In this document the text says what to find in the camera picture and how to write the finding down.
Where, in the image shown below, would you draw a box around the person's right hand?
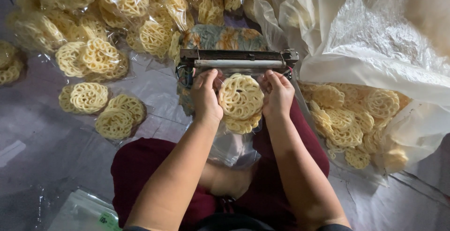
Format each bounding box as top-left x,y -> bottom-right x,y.
259,70 -> 295,120

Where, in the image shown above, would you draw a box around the person's left hand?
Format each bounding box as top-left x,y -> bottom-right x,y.
190,68 -> 224,123

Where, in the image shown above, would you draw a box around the clear plastic cracker bag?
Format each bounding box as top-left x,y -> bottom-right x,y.
207,67 -> 268,170

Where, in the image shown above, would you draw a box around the large yellow lattice cracker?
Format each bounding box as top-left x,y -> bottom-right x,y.
218,73 -> 265,121

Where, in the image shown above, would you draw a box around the small yellow lattice cracker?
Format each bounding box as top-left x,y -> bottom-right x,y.
222,113 -> 263,135

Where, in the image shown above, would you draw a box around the metal heat sealer bar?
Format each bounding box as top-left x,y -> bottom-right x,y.
177,48 -> 300,80

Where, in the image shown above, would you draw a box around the floral fabric cushion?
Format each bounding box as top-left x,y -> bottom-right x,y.
177,24 -> 270,116

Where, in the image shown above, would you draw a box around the heap of loose crackers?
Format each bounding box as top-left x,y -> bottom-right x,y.
299,82 -> 413,170

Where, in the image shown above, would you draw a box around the person's bare foot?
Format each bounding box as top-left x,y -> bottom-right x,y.
199,160 -> 256,201

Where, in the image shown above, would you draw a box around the person's maroon trousers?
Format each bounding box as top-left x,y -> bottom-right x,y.
111,97 -> 331,231

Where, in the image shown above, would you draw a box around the large clear plastic sack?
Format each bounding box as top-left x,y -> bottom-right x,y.
243,0 -> 450,186

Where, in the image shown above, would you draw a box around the pile of packed cracker packets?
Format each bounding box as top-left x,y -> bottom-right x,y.
0,0 -> 252,142

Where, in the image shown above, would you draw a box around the person's dark shirt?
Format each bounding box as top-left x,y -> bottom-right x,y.
123,213 -> 352,231

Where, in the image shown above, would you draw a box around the stack of empty plastic bags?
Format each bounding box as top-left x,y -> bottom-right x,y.
47,188 -> 122,231

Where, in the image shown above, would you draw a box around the thin red white wires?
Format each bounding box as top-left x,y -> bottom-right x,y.
281,65 -> 294,81

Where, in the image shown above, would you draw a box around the bundle of coloured wires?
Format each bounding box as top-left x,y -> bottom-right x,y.
175,65 -> 196,88

